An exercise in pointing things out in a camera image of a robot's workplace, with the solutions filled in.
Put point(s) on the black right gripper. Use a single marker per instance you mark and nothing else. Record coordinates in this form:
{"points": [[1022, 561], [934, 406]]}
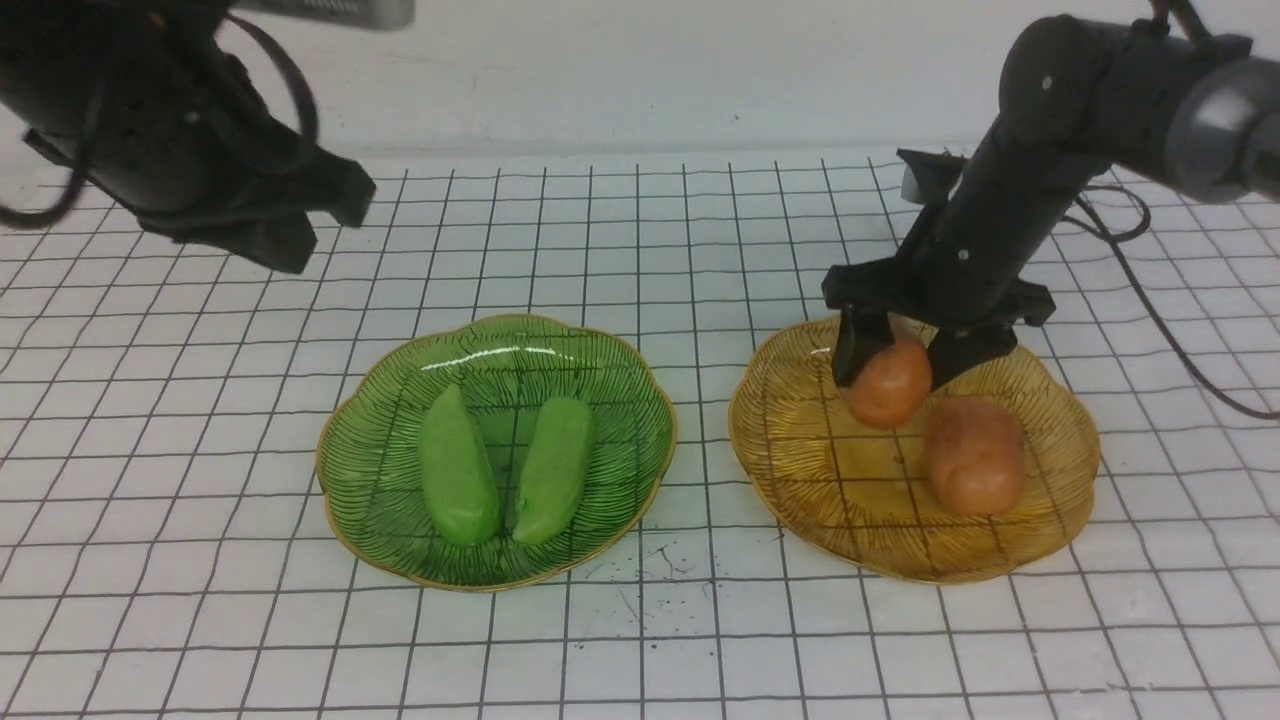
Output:
{"points": [[958, 269]]}

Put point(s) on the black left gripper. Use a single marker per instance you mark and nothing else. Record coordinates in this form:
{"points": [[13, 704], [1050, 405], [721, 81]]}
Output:
{"points": [[169, 125]]}

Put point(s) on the orange potato toy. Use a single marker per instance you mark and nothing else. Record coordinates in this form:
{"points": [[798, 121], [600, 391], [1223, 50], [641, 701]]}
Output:
{"points": [[975, 456], [895, 382]]}

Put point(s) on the small green cucumber toy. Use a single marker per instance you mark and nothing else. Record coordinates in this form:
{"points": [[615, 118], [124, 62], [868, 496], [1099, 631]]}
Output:
{"points": [[457, 478]]}

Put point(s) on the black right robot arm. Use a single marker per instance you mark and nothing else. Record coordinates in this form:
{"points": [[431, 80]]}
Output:
{"points": [[1161, 97]]}

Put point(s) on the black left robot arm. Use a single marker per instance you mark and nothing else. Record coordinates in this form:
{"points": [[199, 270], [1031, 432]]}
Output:
{"points": [[231, 38]]}

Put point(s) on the amber glass plate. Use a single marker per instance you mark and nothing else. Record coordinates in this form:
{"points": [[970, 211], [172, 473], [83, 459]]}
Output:
{"points": [[861, 493]]}

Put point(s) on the green glass plate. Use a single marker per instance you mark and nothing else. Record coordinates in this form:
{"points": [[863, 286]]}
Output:
{"points": [[367, 463]]}

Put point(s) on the white grid tablecloth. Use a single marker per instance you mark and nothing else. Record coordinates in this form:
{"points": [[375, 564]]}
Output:
{"points": [[166, 553]]}

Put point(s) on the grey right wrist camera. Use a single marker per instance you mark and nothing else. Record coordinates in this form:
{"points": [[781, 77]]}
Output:
{"points": [[930, 177]]}

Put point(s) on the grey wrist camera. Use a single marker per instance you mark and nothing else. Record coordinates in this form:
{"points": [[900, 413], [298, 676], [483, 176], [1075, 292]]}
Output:
{"points": [[930, 177], [372, 15]]}

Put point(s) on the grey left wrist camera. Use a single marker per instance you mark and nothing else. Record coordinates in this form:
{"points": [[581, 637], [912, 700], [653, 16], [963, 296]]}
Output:
{"points": [[372, 15]]}

